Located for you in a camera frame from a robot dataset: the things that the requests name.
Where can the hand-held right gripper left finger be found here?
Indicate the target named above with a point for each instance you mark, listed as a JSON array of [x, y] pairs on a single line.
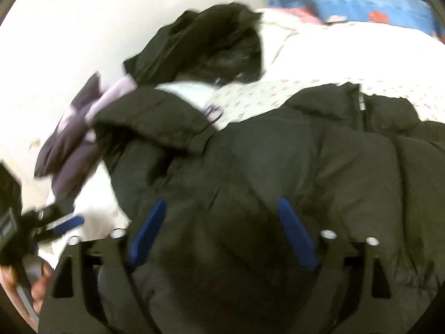
[[146, 231]]

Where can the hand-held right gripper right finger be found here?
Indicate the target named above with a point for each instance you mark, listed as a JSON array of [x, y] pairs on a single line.
[[297, 233]]

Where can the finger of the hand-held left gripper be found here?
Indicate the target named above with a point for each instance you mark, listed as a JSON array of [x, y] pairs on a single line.
[[67, 224]]

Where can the black puffer jacket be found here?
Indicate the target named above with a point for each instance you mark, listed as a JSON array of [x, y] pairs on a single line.
[[260, 153]]

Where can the person's left hand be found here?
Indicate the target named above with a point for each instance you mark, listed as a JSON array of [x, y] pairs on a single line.
[[40, 287]]

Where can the purple garment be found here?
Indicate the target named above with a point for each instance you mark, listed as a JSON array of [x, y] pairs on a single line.
[[69, 153]]

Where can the white printed bed sheet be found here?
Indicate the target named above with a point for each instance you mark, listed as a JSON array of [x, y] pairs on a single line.
[[330, 52]]

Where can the black fleece garment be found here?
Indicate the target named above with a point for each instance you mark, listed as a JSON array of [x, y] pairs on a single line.
[[208, 41]]

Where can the blue printed blanket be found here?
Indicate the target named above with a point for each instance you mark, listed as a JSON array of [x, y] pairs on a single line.
[[347, 0]]

